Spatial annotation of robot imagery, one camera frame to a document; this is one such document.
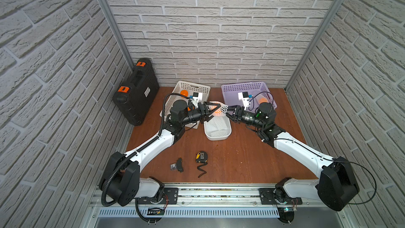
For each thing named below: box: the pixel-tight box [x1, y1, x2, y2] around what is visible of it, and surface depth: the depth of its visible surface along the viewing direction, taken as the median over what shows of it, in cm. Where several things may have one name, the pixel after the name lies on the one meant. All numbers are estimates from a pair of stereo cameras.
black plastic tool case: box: [112, 57, 160, 127], surface depth 92 cm
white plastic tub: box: [204, 115, 233, 141], surface depth 94 cm
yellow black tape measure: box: [195, 150, 208, 164], surface depth 85 cm
